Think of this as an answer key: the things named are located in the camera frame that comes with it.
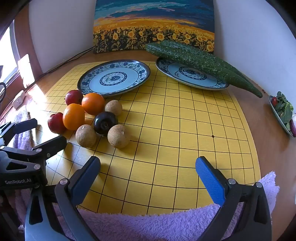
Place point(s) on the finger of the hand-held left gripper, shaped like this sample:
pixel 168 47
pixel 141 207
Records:
pixel 23 125
pixel 53 144

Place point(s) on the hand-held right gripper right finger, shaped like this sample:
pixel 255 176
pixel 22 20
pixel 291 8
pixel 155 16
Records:
pixel 209 178

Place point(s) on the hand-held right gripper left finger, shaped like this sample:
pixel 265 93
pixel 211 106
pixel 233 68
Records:
pixel 85 176

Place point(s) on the red apple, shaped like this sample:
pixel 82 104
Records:
pixel 56 122
pixel 74 97

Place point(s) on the brown round fruit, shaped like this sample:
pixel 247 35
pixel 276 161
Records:
pixel 113 107
pixel 86 136
pixel 118 136

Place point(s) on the orange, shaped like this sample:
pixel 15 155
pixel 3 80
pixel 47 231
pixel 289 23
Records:
pixel 73 116
pixel 93 103

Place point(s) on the dark purple plum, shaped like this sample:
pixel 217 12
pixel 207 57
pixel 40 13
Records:
pixel 105 122

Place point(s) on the blue patterned plate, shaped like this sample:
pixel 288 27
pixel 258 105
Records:
pixel 113 77
pixel 185 76

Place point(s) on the white power adapter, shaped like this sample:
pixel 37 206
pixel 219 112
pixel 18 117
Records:
pixel 18 99

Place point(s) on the yellow grid game board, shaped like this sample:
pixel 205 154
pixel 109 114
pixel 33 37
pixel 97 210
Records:
pixel 173 139

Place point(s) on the purple fluffy towel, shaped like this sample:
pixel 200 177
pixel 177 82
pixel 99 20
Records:
pixel 161 227

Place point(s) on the white oblong dish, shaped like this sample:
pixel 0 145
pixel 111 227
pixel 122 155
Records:
pixel 277 118

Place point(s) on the purple vegetable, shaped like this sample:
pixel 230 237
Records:
pixel 293 126

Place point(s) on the red cherry tomato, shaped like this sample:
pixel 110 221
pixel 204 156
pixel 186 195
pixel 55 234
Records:
pixel 274 101

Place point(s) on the green leafy vegetables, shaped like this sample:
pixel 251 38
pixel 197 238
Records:
pixel 283 107

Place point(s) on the green cucumber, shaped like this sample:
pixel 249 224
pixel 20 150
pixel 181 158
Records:
pixel 198 62
pixel 182 46

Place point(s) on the sunflower field painting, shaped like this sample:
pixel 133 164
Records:
pixel 152 23

